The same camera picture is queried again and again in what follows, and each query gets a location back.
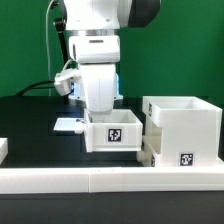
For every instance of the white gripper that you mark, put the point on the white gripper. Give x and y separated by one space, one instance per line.
99 84

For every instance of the white front drawer with knob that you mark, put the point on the white front drawer with knob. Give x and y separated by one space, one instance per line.
149 155

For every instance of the white drawer cabinet box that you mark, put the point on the white drawer cabinet box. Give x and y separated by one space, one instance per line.
189 129

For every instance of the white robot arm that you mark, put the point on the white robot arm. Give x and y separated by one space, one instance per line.
95 46

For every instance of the marker tag sheet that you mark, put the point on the marker tag sheet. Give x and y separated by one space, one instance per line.
69 124

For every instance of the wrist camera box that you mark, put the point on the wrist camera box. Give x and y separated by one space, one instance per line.
63 80

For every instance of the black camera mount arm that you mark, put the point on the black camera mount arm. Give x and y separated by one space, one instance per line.
59 25

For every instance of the white left rail wall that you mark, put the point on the white left rail wall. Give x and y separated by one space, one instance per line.
3 149

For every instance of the white rail wall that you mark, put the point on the white rail wall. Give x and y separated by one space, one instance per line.
3 149
93 180

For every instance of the white front rail wall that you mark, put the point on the white front rail wall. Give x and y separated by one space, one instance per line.
93 180

